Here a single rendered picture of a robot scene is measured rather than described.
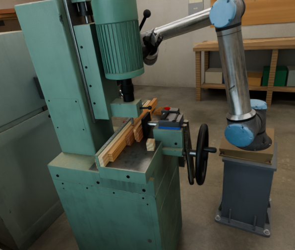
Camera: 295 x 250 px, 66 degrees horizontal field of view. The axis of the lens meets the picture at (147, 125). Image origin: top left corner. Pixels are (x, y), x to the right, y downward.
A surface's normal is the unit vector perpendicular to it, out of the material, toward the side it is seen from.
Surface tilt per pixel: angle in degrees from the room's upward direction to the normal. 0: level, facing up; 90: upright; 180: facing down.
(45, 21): 90
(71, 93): 90
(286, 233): 0
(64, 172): 90
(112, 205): 90
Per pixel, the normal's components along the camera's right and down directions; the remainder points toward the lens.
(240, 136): -0.58, 0.54
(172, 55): -0.45, 0.45
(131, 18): 0.70, 0.26
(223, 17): -0.64, 0.34
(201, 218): -0.11, -0.88
